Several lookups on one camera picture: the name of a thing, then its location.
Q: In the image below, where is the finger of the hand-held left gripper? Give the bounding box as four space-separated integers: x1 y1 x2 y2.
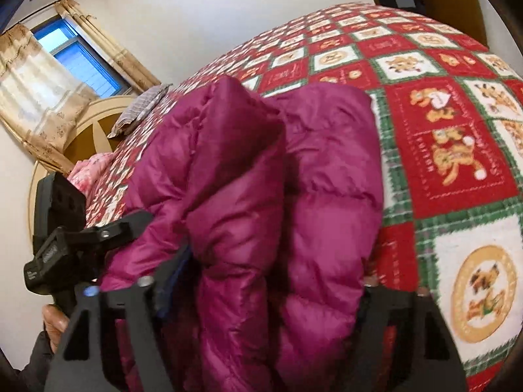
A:
87 210 154 254

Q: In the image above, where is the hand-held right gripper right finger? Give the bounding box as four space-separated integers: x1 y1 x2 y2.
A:
339 285 468 392

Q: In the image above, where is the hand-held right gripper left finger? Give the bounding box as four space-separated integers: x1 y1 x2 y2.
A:
43 248 194 392

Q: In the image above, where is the magenta puffer jacket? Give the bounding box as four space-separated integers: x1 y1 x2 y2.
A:
100 75 385 392

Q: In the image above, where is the person's left forearm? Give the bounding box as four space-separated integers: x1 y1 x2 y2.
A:
12 330 55 392

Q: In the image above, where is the person's left hand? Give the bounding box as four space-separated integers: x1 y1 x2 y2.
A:
42 304 71 354

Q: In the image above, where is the pink pillow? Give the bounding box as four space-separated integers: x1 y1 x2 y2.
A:
67 152 115 194

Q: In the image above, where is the wooden headboard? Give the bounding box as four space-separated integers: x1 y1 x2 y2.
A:
28 95 140 246

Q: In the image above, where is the grey striped pillow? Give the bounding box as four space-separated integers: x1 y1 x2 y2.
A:
107 83 174 139

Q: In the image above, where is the beige patterned curtain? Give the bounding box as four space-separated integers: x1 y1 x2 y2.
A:
0 24 99 174
55 0 162 92

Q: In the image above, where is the window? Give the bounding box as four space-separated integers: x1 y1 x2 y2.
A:
32 16 132 99

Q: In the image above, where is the red checkered printed blanket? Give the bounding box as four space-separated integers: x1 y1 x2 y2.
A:
67 2 523 392

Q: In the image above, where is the dark curtain rod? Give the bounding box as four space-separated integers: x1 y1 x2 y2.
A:
0 0 74 35

